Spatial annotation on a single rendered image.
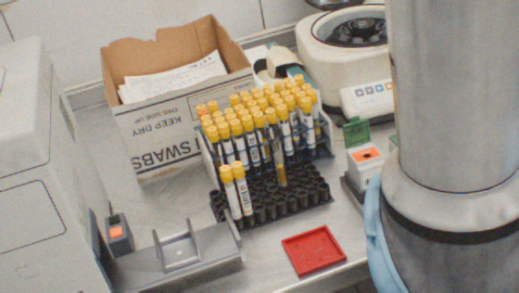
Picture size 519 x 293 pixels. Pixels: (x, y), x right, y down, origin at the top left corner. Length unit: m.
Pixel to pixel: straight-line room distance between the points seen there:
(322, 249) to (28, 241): 0.37
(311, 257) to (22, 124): 0.40
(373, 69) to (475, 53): 0.66
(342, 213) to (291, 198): 0.08
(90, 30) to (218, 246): 0.63
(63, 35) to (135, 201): 0.44
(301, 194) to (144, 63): 0.50
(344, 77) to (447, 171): 0.61
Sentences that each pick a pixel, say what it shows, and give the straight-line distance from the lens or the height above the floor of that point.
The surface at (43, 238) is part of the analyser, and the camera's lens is 0.64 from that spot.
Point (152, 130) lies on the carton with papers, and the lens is 0.91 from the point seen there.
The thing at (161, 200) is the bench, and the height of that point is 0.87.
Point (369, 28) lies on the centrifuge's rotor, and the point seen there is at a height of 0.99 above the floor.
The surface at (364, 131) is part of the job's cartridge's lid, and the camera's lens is 0.79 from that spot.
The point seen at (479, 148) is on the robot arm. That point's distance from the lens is 0.37.
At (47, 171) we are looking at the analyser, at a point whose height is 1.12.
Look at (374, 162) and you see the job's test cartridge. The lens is 0.77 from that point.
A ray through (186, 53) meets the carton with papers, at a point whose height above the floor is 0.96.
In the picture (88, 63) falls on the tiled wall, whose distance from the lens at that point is 1.22.
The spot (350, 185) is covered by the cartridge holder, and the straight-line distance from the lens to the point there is 0.81.
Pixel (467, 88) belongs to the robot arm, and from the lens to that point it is 0.34.
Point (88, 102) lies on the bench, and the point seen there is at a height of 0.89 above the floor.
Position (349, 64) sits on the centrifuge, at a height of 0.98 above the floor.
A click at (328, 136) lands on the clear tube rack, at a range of 0.89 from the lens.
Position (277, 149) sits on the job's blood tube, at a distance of 0.78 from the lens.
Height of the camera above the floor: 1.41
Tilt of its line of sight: 34 degrees down
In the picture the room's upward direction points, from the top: 11 degrees counter-clockwise
